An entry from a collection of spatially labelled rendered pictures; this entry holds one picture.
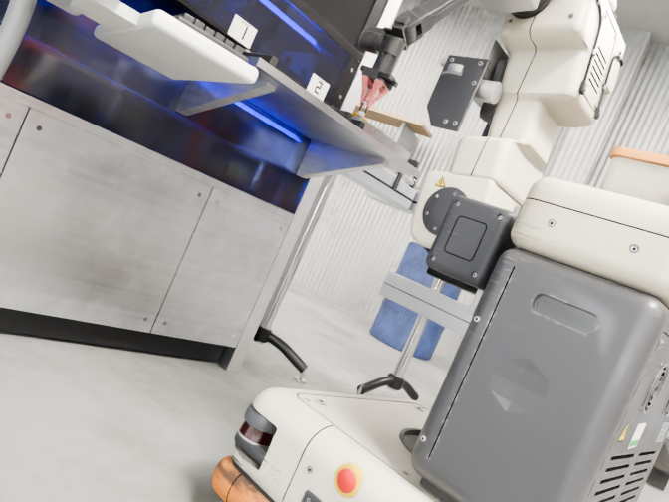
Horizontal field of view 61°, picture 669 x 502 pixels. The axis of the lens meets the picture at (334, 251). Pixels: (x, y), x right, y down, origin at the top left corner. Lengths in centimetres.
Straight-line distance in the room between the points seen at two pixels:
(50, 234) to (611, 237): 129
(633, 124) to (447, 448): 490
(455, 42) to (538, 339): 541
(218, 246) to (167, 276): 19
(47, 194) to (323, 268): 451
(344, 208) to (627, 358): 516
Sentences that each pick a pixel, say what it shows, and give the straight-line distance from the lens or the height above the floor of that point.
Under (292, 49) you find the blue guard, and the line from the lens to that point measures 188.
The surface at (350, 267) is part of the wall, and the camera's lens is 575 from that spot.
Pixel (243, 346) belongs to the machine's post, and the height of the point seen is 10.
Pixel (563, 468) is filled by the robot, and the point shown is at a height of 43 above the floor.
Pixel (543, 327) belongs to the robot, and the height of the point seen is 59.
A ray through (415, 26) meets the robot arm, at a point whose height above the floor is 122.
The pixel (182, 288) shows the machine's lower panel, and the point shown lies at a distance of 184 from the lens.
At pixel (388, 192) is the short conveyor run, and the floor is 86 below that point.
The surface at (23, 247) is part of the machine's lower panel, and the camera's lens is 161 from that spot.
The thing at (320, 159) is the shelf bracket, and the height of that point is 80.
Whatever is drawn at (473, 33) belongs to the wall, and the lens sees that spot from 616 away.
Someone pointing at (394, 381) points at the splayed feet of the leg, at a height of 12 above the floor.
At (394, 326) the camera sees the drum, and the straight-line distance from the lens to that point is 440.
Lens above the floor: 59
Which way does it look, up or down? 1 degrees down
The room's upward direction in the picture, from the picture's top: 24 degrees clockwise
